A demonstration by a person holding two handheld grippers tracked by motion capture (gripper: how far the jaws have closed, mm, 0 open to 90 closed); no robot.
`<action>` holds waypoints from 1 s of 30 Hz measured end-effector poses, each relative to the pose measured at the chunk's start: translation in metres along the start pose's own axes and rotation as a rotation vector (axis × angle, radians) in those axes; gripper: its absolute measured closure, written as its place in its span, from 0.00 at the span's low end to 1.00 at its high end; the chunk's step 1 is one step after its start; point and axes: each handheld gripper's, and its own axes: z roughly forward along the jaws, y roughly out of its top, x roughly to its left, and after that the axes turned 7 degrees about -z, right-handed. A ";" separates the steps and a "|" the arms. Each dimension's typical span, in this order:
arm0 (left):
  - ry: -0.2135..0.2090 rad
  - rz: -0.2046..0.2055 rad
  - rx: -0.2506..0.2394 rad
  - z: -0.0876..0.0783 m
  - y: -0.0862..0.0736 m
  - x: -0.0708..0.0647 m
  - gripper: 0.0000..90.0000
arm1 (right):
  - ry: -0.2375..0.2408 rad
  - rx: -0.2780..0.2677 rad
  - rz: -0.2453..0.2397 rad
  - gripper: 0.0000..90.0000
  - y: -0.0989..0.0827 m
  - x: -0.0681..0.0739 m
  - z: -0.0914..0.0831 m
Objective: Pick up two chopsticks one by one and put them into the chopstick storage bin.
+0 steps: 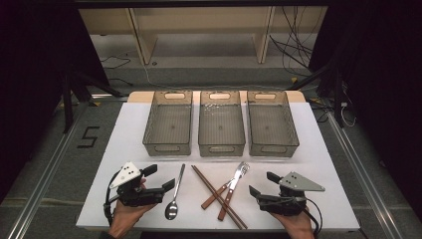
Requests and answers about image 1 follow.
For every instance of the person's left hand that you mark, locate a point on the person's left hand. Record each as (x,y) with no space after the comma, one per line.
(127,215)

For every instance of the brown wooden chopstick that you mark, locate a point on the brown wooden chopstick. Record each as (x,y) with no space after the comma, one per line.
(212,192)
(219,195)

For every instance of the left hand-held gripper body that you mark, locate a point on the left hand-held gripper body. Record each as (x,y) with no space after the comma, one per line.
(139,195)

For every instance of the aluminium floor rail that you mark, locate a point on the aluminium floor rail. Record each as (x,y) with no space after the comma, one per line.
(365,179)
(40,186)

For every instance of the person's right hand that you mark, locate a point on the person's right hand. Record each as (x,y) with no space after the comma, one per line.
(295,224)

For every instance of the black metal stand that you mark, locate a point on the black metal stand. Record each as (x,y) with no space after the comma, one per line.
(336,93)

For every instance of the metal spoon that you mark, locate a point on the metal spoon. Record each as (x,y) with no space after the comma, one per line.
(171,209)

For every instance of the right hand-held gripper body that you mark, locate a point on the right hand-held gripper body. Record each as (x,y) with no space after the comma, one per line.
(285,202)

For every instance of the light wooden shelf unit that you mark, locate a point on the light wooden shelf unit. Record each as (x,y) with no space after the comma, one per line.
(199,20)

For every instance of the smoky clear plastic bin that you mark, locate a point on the smoky clear plastic bin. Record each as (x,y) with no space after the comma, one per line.
(220,132)
(272,132)
(169,132)

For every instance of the black tripod stand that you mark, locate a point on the black tripod stand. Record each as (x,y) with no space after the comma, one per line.
(68,103)

